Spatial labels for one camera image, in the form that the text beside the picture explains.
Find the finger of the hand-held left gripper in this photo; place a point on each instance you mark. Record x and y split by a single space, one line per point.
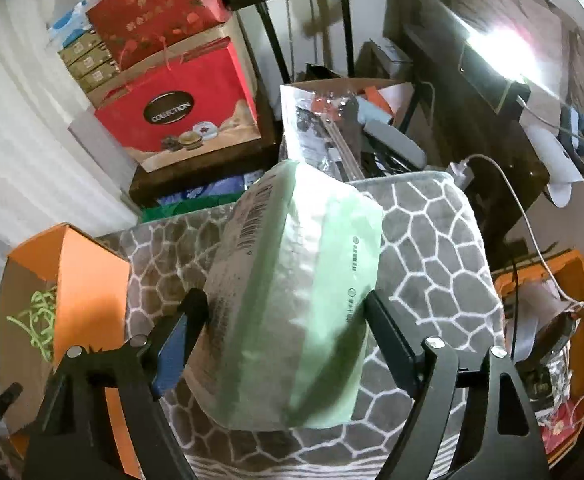
2 407

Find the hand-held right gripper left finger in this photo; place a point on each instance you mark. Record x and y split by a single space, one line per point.
172 355

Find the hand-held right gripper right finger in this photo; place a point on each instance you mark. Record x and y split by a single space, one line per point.
386 330

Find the green tissue pack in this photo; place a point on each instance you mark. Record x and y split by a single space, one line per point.
297 285

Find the orange cardboard box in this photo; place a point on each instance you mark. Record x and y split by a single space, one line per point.
92 280

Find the grey stone-pattern blanket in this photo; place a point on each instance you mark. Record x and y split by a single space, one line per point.
421 260

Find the green shredded paper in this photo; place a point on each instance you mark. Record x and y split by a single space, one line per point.
39 310

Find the green bag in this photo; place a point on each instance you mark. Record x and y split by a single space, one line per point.
187 208

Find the blue patterned bag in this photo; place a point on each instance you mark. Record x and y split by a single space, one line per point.
207 190

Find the dark wooden low table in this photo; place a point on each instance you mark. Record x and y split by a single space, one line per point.
197 175

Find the grey padded case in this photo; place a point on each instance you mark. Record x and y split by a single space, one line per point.
396 142

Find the orange plastic bin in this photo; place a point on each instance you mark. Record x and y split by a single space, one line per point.
579 280

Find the red packet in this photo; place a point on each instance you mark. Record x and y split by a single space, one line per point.
561 430

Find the clear plastic bag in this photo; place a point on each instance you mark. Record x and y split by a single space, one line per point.
312 130

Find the dark wooden cabinet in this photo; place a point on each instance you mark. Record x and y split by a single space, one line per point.
446 125

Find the open cardboard box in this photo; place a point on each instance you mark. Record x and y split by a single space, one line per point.
389 92

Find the white curved paper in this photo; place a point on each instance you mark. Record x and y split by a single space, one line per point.
556 160

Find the red paper gift bag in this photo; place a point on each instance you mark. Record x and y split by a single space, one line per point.
172 110

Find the white sheer curtain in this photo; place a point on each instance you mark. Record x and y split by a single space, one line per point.
22 160

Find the flat olive brown box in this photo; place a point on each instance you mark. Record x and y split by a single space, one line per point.
91 62
98 80
82 46

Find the red printed gift box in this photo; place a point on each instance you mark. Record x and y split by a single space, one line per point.
157 10

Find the blue white tissue pack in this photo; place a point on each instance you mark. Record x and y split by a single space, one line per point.
69 25

